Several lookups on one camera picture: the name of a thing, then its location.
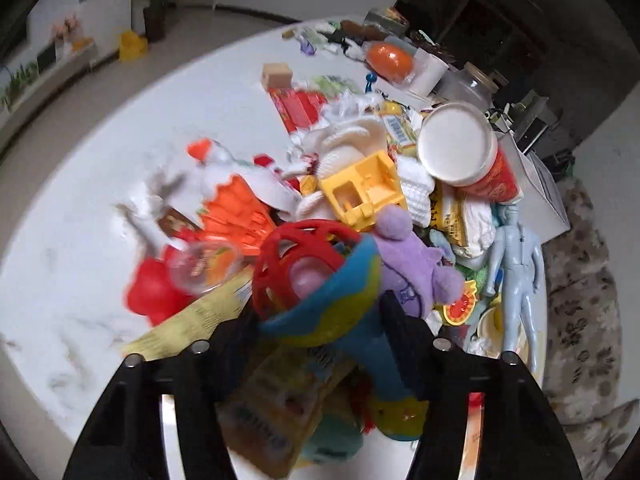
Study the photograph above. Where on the red cup with white lid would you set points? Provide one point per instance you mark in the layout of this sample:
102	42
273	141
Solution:
455	142

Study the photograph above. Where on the white plastic toy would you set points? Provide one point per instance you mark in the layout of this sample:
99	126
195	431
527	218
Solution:
210	175

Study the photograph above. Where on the white carton box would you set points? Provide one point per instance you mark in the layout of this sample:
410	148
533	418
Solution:
545	195

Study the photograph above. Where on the white knitted cloth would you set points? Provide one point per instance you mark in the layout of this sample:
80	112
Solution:
345	135

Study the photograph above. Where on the red plastic toy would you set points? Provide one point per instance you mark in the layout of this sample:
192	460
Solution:
152	292

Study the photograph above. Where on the pale blue doll figure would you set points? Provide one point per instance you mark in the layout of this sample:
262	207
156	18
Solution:
520	270

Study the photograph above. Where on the orange plastic toy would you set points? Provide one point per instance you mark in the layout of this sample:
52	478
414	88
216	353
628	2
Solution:
240	210

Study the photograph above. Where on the yellow toy truck cab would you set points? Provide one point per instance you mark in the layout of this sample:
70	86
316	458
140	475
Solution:
360	185

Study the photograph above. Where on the red packet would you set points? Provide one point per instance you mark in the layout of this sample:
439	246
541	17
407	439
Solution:
297	110

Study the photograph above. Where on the floral sofa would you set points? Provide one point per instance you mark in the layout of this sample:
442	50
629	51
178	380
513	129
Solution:
585	300

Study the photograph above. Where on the clear plastic ball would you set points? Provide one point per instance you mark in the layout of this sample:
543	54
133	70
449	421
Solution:
205	267

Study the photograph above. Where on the blue rattle with red ball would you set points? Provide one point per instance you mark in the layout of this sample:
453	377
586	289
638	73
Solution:
325	307

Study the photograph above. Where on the colourful snack packet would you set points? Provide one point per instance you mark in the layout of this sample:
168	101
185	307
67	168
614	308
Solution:
280	410

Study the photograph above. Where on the small yellow bag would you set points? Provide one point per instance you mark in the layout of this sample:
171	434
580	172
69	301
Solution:
132	46

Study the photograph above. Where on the purple plush toy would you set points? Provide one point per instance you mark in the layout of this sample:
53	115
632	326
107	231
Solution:
400	255

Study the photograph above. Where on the wooden block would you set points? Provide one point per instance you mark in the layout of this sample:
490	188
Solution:
276	77

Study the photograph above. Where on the glass jar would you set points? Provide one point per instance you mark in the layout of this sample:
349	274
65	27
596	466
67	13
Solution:
470	87

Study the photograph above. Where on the yellow flat packet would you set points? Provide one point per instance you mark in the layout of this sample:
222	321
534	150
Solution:
200	317

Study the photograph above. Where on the orange plastic egg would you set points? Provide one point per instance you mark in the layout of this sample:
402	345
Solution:
390	62

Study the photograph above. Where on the yellow flowers in vase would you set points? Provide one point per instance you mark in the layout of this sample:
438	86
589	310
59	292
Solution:
160	0

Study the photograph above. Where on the red and yellow round toy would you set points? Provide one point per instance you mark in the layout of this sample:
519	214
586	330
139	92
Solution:
460	305

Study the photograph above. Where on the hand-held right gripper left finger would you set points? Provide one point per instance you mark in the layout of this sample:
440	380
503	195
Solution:
235	342

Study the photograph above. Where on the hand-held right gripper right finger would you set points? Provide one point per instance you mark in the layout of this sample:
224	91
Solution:
400	342

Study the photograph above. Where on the wall poster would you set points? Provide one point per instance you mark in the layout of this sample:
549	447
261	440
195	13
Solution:
75	5

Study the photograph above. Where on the dark shelf unit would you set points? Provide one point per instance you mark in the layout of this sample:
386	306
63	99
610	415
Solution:
500	15

